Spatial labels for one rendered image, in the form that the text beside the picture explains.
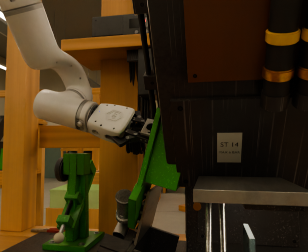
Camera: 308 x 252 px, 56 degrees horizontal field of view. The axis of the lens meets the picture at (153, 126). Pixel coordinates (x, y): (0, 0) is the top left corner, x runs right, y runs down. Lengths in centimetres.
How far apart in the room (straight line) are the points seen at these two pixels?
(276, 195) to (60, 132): 93
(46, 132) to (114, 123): 56
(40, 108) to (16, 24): 21
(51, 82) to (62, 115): 1138
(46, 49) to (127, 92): 38
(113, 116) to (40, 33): 26
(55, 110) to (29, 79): 45
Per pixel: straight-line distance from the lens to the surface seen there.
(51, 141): 123
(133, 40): 94
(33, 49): 75
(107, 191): 105
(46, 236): 107
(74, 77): 86
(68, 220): 88
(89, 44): 99
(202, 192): 43
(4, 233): 123
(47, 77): 1229
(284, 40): 44
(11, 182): 122
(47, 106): 81
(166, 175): 62
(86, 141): 116
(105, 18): 106
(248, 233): 56
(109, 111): 76
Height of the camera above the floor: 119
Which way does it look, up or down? 4 degrees up
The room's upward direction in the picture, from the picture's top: straight up
